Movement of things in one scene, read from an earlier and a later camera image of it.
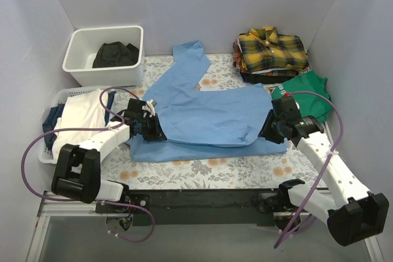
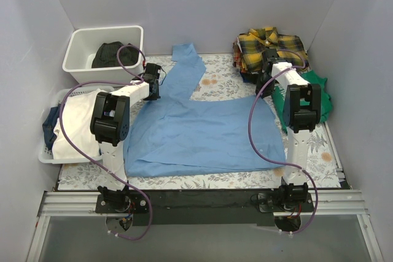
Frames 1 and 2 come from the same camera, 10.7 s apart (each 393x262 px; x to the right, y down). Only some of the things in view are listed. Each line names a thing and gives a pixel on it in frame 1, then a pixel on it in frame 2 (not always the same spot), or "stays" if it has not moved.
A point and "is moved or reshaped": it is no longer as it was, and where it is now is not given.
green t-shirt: x=308 y=104 stays
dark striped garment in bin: x=115 y=54 stays
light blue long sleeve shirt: x=204 y=124 is moved or reshaped
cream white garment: x=81 y=111 stays
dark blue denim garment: x=50 y=123 stays
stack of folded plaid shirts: x=263 y=56 stays
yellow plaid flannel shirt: x=264 y=48 stays
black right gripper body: x=269 y=129 → x=264 y=83
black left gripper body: x=156 y=128 → x=155 y=89
